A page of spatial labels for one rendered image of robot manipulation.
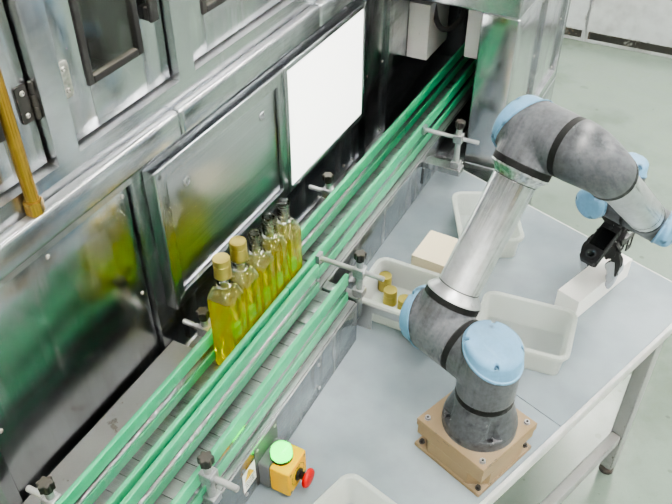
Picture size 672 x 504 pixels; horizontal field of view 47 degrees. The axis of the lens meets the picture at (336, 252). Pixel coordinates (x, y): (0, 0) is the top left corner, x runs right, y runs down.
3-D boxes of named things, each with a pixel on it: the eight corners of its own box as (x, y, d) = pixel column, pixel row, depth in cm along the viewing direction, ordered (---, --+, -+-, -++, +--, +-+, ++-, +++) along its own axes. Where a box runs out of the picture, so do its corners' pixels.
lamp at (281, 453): (277, 443, 155) (276, 433, 153) (297, 451, 153) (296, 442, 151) (266, 460, 152) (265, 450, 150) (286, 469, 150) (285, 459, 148)
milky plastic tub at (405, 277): (379, 279, 203) (380, 254, 197) (460, 306, 195) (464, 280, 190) (349, 321, 191) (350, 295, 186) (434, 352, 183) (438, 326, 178)
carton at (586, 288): (626, 276, 205) (632, 258, 201) (574, 320, 192) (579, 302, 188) (606, 265, 208) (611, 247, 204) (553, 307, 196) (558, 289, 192)
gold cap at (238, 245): (238, 250, 155) (237, 232, 152) (252, 256, 154) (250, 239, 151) (226, 259, 153) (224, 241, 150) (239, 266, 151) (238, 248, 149)
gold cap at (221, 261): (226, 283, 148) (224, 265, 145) (210, 278, 149) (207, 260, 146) (235, 272, 150) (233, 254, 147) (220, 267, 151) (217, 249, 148)
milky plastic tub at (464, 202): (507, 215, 227) (512, 191, 222) (521, 265, 210) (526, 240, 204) (448, 215, 227) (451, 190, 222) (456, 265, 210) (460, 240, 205)
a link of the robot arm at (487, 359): (488, 423, 145) (499, 373, 136) (436, 381, 153) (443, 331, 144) (529, 392, 151) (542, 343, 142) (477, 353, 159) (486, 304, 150)
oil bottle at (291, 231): (283, 282, 183) (279, 209, 170) (304, 289, 181) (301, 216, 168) (271, 296, 180) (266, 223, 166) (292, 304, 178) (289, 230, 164)
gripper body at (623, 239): (630, 250, 194) (643, 211, 186) (611, 265, 190) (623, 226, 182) (604, 236, 198) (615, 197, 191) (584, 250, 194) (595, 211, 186)
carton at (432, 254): (428, 251, 213) (431, 229, 208) (484, 270, 206) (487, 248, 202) (409, 276, 205) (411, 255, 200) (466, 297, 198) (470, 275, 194)
